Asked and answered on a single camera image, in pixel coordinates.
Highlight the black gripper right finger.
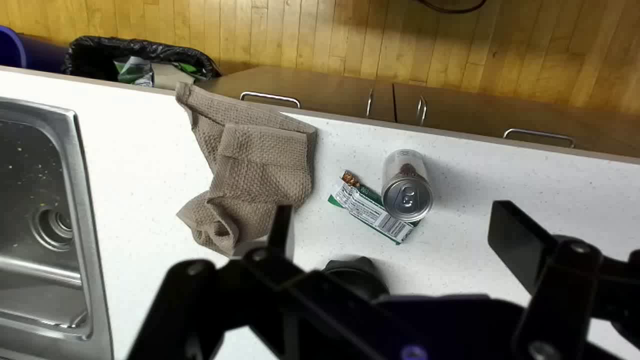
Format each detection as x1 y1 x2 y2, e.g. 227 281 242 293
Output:
489 199 640 360

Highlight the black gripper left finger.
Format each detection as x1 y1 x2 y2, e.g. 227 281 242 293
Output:
129 205 377 360

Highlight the small black bowl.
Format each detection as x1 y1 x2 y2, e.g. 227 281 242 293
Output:
325 256 390 303

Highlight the beige woven cloth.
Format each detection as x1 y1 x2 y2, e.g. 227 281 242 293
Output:
174 82 320 259

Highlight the green white snack packet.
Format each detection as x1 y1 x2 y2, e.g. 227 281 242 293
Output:
327 169 418 247

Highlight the wooden base cabinet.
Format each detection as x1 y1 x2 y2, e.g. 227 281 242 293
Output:
198 65 640 162

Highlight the stainless steel sink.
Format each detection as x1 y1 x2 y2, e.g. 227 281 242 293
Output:
0 97 116 360

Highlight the blue plastic bin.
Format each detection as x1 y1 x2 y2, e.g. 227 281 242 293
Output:
0 25 68 75

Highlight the silver drawer handle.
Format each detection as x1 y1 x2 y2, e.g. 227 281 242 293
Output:
238 90 305 110
503 126 579 149

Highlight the silver cabinet door handle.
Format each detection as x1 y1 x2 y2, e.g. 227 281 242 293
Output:
363 90 378 120
414 97 430 126

